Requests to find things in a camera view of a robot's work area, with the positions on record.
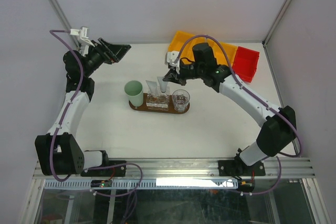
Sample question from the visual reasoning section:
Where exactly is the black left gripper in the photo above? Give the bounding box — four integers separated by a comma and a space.
82, 37, 130, 77

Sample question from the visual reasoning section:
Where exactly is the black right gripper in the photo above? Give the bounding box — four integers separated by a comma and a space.
163, 61, 205, 87

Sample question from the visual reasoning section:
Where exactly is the clear plastic cup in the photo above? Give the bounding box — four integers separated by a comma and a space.
172, 89, 190, 112

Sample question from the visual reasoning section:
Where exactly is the clear acrylic toothbrush holder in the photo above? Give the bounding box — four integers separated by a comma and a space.
146, 86, 171, 111

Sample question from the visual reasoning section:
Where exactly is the green plastic cup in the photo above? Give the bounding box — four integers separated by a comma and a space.
124, 80, 143, 107

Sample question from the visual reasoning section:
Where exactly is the brown oval wooden tray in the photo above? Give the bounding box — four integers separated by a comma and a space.
128, 93, 190, 114

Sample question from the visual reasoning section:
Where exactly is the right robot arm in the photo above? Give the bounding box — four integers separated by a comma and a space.
163, 42, 296, 177

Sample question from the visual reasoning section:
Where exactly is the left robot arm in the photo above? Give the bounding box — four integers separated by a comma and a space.
35, 38, 131, 177

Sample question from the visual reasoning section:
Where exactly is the yellow bin left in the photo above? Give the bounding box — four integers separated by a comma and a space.
167, 31, 194, 52

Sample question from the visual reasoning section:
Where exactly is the yellow bin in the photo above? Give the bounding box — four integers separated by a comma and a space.
211, 42, 238, 66
167, 31, 194, 52

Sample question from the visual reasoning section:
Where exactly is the yellow bin right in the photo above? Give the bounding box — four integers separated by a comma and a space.
211, 42, 238, 66

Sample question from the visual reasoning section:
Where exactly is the red plastic bin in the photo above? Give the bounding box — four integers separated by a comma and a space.
233, 46, 260, 83

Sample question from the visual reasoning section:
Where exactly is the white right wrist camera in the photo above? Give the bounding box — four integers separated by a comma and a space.
165, 51, 180, 67

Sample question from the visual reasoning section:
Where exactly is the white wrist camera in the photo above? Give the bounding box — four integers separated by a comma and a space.
70, 26, 94, 46
165, 51, 180, 67

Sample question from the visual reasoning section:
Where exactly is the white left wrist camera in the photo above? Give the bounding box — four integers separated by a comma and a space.
70, 26, 94, 46

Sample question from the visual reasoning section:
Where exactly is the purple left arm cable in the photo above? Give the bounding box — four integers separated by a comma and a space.
49, 29, 85, 183

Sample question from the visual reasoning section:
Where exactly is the left aluminium corner post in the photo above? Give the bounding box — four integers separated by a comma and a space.
33, 0, 81, 45

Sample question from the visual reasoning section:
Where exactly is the aluminium corner post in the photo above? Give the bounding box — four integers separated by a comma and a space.
33, 0, 81, 45
262, 0, 293, 46

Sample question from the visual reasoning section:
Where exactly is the white slotted cable duct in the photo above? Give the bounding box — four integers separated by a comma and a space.
44, 178, 238, 190

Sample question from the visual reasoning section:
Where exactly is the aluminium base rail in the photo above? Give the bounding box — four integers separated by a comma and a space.
33, 157, 316, 180

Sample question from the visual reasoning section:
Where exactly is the right aluminium corner post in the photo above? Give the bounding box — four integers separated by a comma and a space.
262, 0, 293, 46

